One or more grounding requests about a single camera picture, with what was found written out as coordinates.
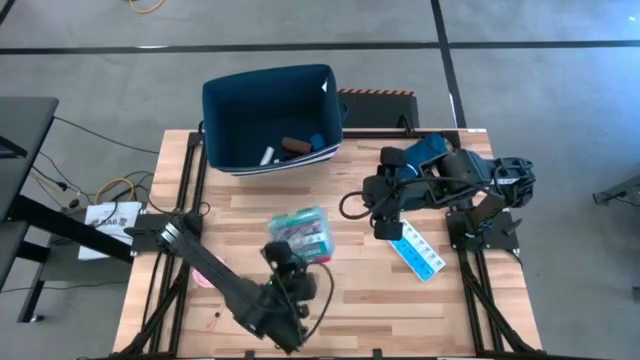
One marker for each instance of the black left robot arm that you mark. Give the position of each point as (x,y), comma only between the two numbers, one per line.
(220,280)

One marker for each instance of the black aluminium frame rails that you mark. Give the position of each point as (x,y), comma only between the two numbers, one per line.
(482,300)
(192,165)

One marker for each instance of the navy blue fabric sling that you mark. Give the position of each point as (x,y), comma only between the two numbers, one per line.
(425,147)

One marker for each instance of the small blue cube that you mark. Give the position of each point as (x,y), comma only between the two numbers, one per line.
(318,141)

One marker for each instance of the white printed paper sheet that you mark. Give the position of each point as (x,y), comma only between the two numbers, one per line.
(107,222)

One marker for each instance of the navy blue fabric basket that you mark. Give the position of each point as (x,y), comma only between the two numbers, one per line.
(250,110)

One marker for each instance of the black desk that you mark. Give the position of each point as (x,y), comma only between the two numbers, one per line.
(25,150)

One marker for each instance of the black box with orange stripes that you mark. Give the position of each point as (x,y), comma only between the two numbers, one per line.
(380,107)

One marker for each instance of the white tube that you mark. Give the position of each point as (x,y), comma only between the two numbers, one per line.
(267,155)

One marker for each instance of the brown oblong case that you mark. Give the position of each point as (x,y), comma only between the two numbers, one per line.
(297,145)

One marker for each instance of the pink round lidded cup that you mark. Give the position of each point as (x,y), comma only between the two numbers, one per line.
(201,279)

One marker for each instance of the grey stand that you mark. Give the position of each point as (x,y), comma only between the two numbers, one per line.
(622,191)

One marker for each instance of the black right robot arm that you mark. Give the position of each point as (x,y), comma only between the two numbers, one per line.
(465,175)

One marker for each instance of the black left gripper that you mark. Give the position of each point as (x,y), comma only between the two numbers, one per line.
(295,287)

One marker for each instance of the teal first aid kit box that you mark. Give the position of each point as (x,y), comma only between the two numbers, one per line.
(302,232)

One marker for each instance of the blue weekly pill organizer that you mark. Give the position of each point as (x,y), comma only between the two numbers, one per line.
(421,256)

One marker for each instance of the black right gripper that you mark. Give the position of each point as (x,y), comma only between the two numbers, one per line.
(384,195)

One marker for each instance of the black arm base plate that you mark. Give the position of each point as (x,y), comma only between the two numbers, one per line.
(145,235)
(507,235)

